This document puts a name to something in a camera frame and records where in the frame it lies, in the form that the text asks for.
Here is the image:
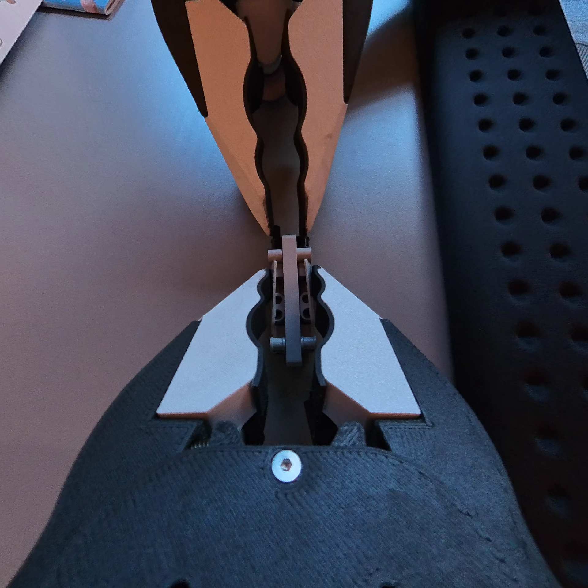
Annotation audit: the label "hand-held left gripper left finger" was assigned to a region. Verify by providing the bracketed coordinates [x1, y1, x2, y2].
[156, 269, 273, 431]

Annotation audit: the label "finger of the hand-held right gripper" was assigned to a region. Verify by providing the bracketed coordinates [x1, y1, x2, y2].
[186, 0, 275, 237]
[284, 0, 348, 230]

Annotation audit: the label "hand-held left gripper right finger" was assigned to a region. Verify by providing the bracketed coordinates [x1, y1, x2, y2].
[312, 266, 422, 431]

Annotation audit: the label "brown desk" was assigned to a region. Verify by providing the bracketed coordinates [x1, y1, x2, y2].
[0, 0, 458, 588]

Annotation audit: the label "colourful printed box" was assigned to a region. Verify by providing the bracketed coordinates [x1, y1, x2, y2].
[42, 0, 119, 20]

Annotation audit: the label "black perforated foam pad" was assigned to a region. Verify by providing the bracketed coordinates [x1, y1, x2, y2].
[413, 0, 588, 588]

